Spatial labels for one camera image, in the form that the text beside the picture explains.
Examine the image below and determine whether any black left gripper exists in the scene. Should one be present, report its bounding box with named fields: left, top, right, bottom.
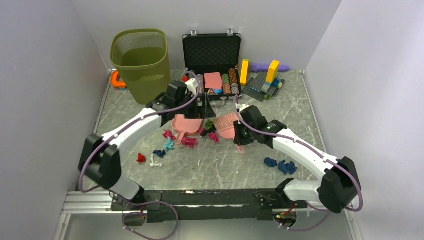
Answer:
left=175, top=93, right=216, bottom=120

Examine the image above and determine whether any pink plastic hand brush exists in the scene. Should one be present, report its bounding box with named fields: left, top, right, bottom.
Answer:
left=213, top=113, right=239, bottom=141

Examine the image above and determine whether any pink plastic dustpan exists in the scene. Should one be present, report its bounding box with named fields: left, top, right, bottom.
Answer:
left=171, top=114, right=203, bottom=144

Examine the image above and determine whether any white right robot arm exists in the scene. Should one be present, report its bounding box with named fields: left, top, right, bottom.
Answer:
left=233, top=104, right=364, bottom=214

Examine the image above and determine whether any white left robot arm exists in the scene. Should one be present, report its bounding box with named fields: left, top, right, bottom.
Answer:
left=78, top=76, right=205, bottom=210

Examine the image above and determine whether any green paper scrap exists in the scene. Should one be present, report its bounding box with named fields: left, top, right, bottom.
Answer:
left=205, top=119, right=214, bottom=130

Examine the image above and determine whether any black paper scrap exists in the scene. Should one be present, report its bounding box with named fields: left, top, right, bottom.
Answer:
left=202, top=126, right=217, bottom=138

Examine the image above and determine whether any magenta paper scrap centre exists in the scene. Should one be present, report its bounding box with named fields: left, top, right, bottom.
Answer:
left=208, top=132, right=220, bottom=143

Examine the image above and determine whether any pink card stack in case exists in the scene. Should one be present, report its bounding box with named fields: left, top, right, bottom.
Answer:
left=203, top=72, right=223, bottom=89

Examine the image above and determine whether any dark blue scrap pair left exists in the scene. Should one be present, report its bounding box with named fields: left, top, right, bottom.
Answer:
left=264, top=157, right=278, bottom=168

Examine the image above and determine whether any dark blue scrap pair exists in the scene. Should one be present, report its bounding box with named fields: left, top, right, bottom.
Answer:
left=277, top=160, right=298, bottom=176
left=264, top=157, right=278, bottom=168

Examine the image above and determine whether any magenta paper scrap left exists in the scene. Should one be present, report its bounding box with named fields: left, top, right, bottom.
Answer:
left=162, top=129, right=176, bottom=141

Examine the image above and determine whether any light blue paper scrap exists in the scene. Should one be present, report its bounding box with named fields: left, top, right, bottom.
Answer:
left=163, top=137, right=175, bottom=151

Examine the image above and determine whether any black poker chip case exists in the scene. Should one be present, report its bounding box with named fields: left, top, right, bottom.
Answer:
left=182, top=28, right=242, bottom=104

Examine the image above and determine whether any building block assembly on baseplate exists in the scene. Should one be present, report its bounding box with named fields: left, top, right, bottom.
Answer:
left=242, top=60, right=285, bottom=102

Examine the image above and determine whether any dark blue scrap pair right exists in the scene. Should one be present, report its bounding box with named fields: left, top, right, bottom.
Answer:
left=277, top=160, right=298, bottom=176

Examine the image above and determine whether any yellow tall building block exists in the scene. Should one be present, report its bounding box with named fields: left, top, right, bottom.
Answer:
left=239, top=59, right=249, bottom=86

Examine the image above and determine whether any dark blue paper scrap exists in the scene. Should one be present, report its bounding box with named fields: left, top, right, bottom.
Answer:
left=153, top=150, right=167, bottom=159

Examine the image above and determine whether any purple cylinder toy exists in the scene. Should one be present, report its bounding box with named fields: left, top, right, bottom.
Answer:
left=249, top=63, right=290, bottom=73

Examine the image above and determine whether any white twisted paper scrap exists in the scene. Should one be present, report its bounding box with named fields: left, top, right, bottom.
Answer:
left=149, top=153, right=163, bottom=168

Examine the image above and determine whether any olive green mesh wastebasket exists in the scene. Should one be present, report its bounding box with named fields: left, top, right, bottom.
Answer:
left=110, top=28, right=172, bottom=105

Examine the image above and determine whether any magenta paper scrap by handle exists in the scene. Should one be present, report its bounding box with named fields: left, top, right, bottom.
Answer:
left=181, top=137, right=198, bottom=149

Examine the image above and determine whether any orange plastic handle object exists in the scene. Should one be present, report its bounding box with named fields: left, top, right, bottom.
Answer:
left=110, top=70, right=127, bottom=90

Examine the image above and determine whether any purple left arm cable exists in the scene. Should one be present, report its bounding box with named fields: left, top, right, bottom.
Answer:
left=78, top=71, right=201, bottom=240

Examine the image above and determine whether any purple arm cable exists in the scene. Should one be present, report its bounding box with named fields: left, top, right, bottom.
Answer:
left=78, top=71, right=201, bottom=240
left=233, top=95, right=364, bottom=233

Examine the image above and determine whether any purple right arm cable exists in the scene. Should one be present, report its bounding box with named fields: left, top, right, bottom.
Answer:
left=233, top=95, right=364, bottom=233

